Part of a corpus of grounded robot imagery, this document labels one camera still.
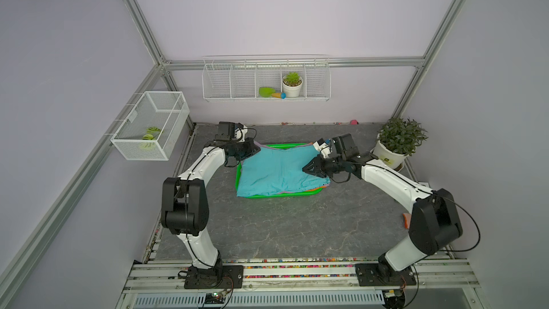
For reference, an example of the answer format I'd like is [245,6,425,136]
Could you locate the green item in side basket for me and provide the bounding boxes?
[140,127,162,150]

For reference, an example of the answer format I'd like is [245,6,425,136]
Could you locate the green leafy plant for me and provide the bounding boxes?
[378,117,428,156]

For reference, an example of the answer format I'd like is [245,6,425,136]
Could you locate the green plastic basket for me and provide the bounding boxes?
[234,142,323,200]

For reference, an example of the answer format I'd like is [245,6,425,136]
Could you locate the orange pants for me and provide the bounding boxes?
[306,185,328,194]

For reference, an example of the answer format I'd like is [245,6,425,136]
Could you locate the small potted succulent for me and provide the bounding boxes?
[283,72,303,98]

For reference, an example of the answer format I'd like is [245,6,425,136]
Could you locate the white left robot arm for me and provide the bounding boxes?
[160,122,260,271]

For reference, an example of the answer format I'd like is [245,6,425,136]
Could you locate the white wire wall shelf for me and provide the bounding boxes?
[202,57,332,102]

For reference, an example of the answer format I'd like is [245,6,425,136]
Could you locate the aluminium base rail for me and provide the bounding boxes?
[116,257,489,308]

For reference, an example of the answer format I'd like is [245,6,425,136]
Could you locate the green toy on shelf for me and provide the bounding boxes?
[258,87,286,99]

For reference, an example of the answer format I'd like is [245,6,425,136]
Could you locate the red hand-shaped toy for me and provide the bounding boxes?
[403,213,411,230]

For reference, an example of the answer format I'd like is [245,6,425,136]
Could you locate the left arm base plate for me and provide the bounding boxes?
[184,266,244,290]

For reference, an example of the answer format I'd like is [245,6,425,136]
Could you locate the teal pants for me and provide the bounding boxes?
[236,143,331,198]

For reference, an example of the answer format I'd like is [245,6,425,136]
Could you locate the white wire side basket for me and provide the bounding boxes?
[111,91,190,161]

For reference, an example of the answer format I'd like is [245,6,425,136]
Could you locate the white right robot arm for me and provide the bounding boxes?
[303,134,463,278]

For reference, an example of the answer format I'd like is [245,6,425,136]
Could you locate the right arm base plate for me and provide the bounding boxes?
[355,263,417,288]

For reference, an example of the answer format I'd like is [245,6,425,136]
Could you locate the white plant pot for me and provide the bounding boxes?
[372,140,407,170]

